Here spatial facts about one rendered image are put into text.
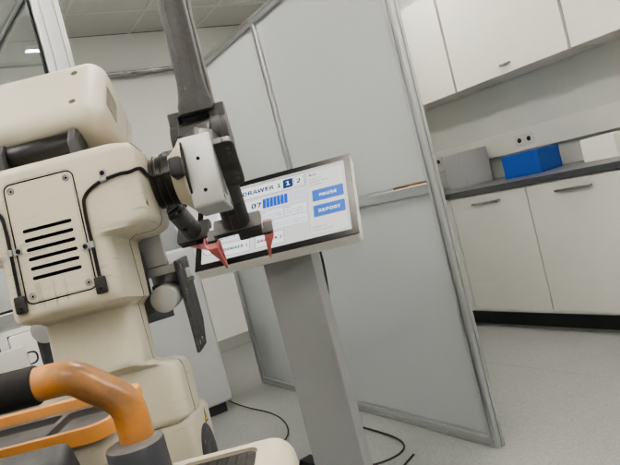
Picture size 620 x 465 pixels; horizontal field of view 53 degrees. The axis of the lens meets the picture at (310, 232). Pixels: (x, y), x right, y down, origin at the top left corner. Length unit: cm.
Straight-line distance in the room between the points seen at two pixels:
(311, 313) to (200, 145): 108
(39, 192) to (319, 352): 123
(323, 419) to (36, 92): 138
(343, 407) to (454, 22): 305
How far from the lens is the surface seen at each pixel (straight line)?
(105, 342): 99
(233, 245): 192
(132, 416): 61
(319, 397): 204
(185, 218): 180
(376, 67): 255
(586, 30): 388
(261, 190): 201
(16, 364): 157
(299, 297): 196
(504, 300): 411
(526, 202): 380
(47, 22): 210
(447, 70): 455
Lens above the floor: 109
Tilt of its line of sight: 3 degrees down
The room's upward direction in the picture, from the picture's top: 14 degrees counter-clockwise
